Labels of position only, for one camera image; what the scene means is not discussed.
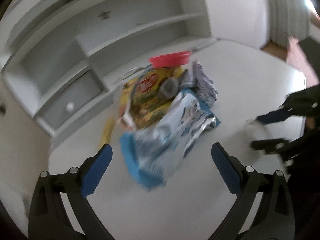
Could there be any white shelf unit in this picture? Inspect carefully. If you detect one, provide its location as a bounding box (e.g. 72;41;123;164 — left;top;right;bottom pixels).
0;0;218;143

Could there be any grey curtain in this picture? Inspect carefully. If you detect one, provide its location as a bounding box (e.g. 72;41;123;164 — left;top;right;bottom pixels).
266;0;313;49

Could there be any silver foil wrapper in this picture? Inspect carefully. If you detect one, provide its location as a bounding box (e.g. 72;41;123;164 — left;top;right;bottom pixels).
180;60;218;107

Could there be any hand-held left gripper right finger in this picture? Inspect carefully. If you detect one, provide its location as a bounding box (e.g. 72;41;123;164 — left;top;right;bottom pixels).
211;142;295;240

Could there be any white drawer with knob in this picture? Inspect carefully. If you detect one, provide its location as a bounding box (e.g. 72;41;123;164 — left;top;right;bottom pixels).
40;73;106;131

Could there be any blue and white snack bag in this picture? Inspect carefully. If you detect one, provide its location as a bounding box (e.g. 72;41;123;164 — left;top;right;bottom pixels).
119;91;222;191

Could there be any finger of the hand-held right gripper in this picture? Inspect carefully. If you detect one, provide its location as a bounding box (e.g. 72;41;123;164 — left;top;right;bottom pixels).
251;138;302;156
256;105;294;126

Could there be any grey crumpled wrapper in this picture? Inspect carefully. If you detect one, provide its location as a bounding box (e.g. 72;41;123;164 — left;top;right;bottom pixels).
160;79;179;99

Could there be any yellow snack bag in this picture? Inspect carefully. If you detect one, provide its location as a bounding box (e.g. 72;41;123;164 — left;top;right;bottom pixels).
119;66;187;130

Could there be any yellow paper strip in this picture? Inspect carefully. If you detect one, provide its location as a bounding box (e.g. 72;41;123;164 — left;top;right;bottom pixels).
100;117;116;148

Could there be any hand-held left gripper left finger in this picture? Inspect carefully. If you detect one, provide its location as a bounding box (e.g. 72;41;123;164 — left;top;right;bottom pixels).
29;144;118;240

